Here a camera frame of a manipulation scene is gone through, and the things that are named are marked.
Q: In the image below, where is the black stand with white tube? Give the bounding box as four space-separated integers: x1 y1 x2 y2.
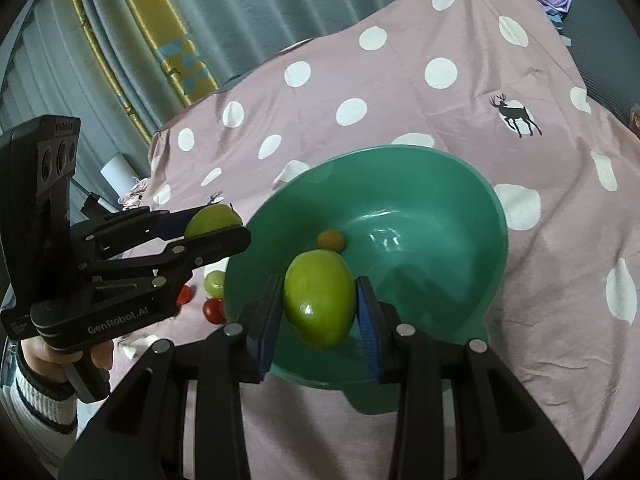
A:
80 191 121 216

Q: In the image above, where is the grey sofa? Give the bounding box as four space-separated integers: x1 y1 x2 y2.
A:
560 0 640 131

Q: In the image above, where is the person's left forearm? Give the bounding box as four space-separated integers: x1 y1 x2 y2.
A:
7 360 81 461

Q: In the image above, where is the grey-blue curtain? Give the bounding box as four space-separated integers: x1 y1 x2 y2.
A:
0 0 441 241

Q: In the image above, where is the person's left hand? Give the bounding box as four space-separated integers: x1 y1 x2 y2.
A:
20 341 115 387

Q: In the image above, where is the yellow patterned curtain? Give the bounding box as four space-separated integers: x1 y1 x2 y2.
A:
117 0 221 106

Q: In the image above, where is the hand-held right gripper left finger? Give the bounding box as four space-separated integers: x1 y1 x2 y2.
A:
58 274 286 480

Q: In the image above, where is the small yellow tomato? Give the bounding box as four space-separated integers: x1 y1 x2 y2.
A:
317 229 346 252

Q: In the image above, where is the pink polka dot cloth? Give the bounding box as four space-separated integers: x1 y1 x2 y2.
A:
112 0 640 480

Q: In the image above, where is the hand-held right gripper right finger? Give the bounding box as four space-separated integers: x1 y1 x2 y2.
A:
354 275 585 480

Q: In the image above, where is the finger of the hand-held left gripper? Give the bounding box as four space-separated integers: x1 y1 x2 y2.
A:
70 206 202 257
79 226 252 289

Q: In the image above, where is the large green jujube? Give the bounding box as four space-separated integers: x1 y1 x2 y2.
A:
202 270 227 297
184 203 244 241
283 250 357 351

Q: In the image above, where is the white cylinder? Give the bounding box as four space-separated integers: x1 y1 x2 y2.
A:
100 152 138 201

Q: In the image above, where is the gold curtain strip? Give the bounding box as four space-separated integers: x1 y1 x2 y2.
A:
60 0 153 143

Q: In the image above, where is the green plastic bowl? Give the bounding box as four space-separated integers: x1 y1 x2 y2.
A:
223 145 510 416

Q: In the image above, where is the pile of clothes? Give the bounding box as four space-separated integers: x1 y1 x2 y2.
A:
119 177 151 208

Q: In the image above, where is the purple cloth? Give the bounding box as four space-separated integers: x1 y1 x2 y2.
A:
532 0 573 31

